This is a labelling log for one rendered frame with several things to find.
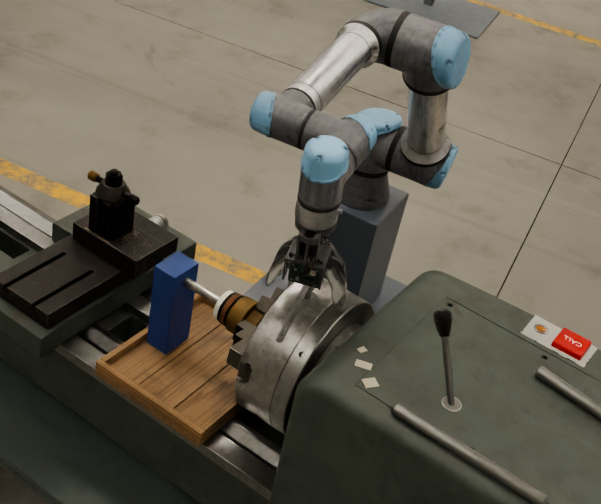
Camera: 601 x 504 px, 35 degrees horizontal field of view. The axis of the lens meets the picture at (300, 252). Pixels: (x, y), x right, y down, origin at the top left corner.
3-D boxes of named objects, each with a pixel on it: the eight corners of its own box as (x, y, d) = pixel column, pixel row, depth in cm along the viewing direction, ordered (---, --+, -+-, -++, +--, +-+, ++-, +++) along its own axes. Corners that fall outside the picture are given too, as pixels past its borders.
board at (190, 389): (297, 362, 224) (300, 350, 222) (198, 447, 198) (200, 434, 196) (199, 301, 235) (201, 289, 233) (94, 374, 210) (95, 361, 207)
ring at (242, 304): (278, 301, 200) (244, 280, 203) (251, 321, 193) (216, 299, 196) (271, 334, 205) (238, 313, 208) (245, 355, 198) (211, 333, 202)
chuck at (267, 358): (348, 369, 214) (370, 266, 193) (263, 457, 194) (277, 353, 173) (316, 349, 218) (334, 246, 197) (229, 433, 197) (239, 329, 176)
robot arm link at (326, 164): (360, 141, 157) (338, 166, 151) (351, 193, 164) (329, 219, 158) (318, 125, 159) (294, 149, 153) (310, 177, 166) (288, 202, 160)
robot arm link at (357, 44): (364, -15, 197) (248, 91, 164) (412, 2, 194) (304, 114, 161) (355, 34, 205) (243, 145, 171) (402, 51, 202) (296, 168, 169)
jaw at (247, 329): (288, 343, 192) (254, 365, 183) (282, 362, 194) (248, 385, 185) (245, 316, 196) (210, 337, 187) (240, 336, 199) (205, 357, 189)
